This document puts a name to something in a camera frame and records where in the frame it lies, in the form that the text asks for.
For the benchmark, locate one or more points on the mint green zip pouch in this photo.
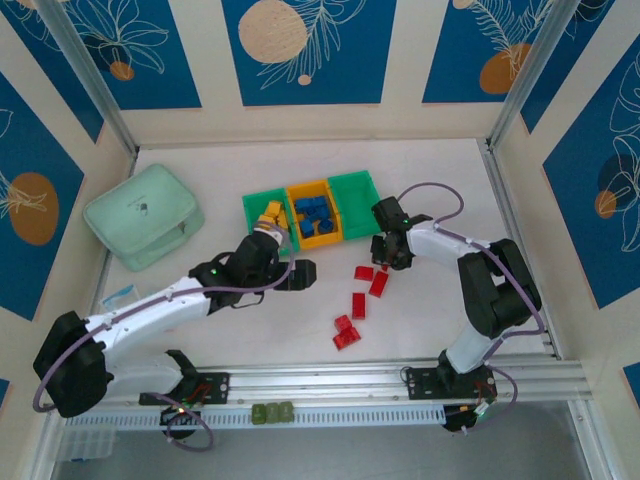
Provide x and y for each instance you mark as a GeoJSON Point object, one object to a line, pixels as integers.
{"type": "Point", "coordinates": [142, 215]}

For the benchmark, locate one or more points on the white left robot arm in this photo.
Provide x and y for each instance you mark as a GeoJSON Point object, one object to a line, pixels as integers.
{"type": "Point", "coordinates": [130, 320]}

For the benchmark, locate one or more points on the yellow lego brick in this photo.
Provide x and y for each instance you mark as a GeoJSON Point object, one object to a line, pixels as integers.
{"type": "Point", "coordinates": [269, 216]}
{"type": "Point", "coordinates": [273, 206]}

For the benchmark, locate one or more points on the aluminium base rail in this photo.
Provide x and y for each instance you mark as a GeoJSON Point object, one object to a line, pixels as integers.
{"type": "Point", "coordinates": [310, 380]}

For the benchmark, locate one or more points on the blue floral wall panel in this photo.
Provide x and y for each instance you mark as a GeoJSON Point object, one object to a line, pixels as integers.
{"type": "Point", "coordinates": [150, 55]}
{"type": "Point", "coordinates": [310, 75]}
{"type": "Point", "coordinates": [480, 30]}

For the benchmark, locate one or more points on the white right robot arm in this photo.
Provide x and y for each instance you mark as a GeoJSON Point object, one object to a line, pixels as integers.
{"type": "Point", "coordinates": [490, 295]}

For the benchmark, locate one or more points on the green blocks on rail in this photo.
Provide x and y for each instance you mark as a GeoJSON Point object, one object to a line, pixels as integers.
{"type": "Point", "coordinates": [286, 412]}

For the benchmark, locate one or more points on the aluminium frame post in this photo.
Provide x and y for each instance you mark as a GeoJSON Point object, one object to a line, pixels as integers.
{"type": "Point", "coordinates": [90, 75]}
{"type": "Point", "coordinates": [530, 75]}

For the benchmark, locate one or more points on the blue lego brick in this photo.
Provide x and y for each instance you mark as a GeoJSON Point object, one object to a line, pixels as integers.
{"type": "Point", "coordinates": [318, 202]}
{"type": "Point", "coordinates": [311, 216]}
{"type": "Point", "coordinates": [325, 213]}
{"type": "Point", "coordinates": [303, 205]}
{"type": "Point", "coordinates": [326, 226]}
{"type": "Point", "coordinates": [307, 229]}

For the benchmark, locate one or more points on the aluminium side rail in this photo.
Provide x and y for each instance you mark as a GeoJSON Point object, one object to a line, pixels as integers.
{"type": "Point", "coordinates": [520, 250]}

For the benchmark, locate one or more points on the red lego brick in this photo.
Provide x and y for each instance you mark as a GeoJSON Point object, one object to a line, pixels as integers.
{"type": "Point", "coordinates": [358, 305]}
{"type": "Point", "coordinates": [341, 322]}
{"type": "Point", "coordinates": [347, 338]}
{"type": "Point", "coordinates": [363, 273]}
{"type": "Point", "coordinates": [378, 285]}

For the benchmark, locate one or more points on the yellow plastic bin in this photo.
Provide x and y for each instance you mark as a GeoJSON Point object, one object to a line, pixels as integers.
{"type": "Point", "coordinates": [320, 240]}

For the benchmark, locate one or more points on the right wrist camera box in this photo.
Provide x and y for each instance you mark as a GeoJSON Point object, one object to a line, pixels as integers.
{"type": "Point", "coordinates": [387, 211]}

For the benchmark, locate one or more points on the clear plastic bag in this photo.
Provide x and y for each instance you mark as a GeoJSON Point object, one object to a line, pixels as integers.
{"type": "Point", "coordinates": [120, 297]}

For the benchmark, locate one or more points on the green plastic bin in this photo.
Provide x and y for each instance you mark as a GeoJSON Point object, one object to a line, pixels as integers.
{"type": "Point", "coordinates": [355, 205]}
{"type": "Point", "coordinates": [260, 205]}

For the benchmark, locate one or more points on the clear plastic organizer box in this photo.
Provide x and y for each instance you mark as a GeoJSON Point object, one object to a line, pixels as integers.
{"type": "Point", "coordinates": [85, 445]}

